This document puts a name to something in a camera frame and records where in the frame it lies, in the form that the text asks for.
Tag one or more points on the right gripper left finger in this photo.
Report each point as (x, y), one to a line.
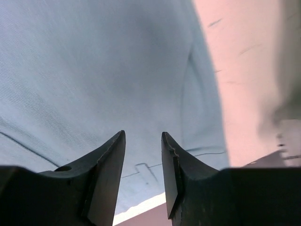
(81, 193)

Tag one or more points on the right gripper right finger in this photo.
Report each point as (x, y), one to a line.
(199, 195)

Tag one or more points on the light blue trousers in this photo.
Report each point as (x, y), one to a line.
(75, 72)

